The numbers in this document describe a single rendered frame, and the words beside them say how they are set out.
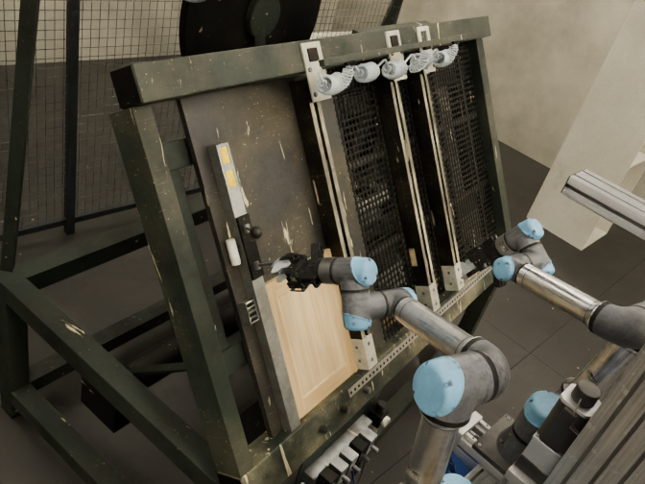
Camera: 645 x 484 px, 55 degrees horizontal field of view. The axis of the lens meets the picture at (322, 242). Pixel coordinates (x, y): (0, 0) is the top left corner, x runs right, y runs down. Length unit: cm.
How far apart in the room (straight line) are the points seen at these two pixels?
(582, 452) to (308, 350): 96
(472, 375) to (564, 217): 468
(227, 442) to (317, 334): 51
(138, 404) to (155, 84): 111
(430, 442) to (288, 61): 122
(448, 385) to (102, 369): 139
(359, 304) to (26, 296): 145
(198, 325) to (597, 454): 105
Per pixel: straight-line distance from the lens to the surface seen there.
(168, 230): 169
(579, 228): 594
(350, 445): 233
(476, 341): 149
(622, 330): 182
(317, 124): 214
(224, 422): 188
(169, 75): 170
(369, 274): 161
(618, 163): 571
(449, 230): 288
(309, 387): 218
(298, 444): 213
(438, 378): 133
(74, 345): 244
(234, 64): 186
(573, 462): 164
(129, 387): 230
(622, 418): 153
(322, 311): 220
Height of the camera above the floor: 252
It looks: 33 degrees down
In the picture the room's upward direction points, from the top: 16 degrees clockwise
